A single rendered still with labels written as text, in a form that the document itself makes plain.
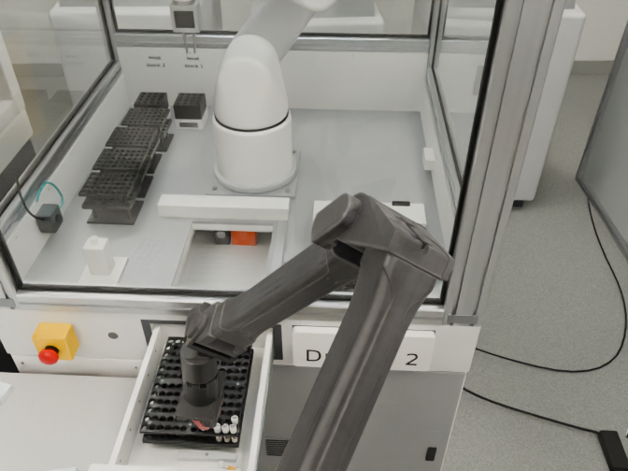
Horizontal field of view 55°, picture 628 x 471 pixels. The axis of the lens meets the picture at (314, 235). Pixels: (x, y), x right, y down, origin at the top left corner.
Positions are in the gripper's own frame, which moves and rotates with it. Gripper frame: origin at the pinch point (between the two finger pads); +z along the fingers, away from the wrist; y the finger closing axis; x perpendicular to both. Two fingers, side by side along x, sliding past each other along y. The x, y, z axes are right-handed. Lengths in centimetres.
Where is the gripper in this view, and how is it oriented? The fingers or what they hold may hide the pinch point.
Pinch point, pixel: (204, 425)
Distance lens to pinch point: 113.6
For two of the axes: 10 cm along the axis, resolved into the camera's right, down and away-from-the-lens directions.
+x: 9.9, 1.1, -0.4
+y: -0.9, 5.9, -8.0
